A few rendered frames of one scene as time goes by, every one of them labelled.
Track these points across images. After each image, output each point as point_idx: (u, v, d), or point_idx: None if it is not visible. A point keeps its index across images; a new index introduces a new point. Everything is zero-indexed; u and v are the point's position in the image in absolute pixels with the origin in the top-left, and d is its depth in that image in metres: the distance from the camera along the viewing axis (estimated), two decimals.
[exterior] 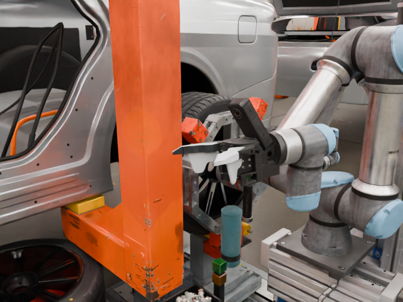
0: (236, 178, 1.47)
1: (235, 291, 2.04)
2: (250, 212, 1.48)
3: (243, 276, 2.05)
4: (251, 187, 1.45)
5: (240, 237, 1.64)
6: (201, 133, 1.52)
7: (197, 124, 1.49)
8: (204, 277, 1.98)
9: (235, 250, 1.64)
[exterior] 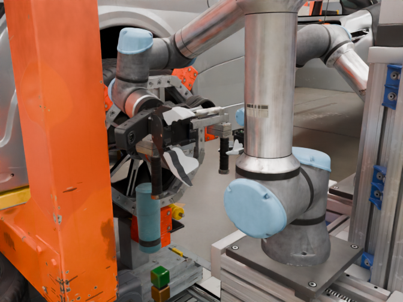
0: (142, 148, 1.27)
1: (170, 282, 1.84)
2: (159, 187, 1.28)
3: (179, 266, 1.86)
4: (158, 158, 1.26)
5: (157, 219, 1.44)
6: (105, 97, 1.32)
7: None
8: (134, 266, 1.79)
9: (152, 233, 1.44)
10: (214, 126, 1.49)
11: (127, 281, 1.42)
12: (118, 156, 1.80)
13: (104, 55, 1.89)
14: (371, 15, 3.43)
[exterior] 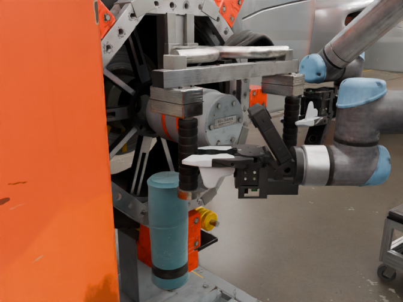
0: (162, 105, 0.68)
1: None
2: (194, 178, 0.70)
3: (207, 297, 1.27)
4: (193, 123, 0.67)
5: (183, 232, 0.85)
6: None
7: None
8: (142, 299, 1.20)
9: (175, 256, 0.86)
10: (276, 78, 0.91)
11: None
12: None
13: None
14: None
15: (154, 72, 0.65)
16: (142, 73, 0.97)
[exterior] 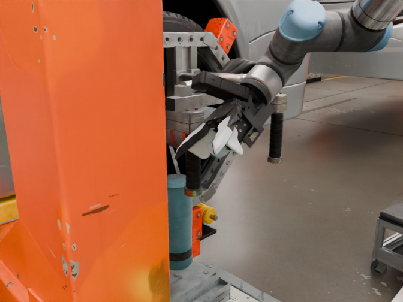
0: (173, 123, 0.89)
1: None
2: (197, 179, 0.90)
3: (207, 281, 1.48)
4: None
5: (188, 223, 1.06)
6: None
7: None
8: None
9: (182, 242, 1.06)
10: None
11: None
12: None
13: None
14: None
15: (167, 99, 0.86)
16: None
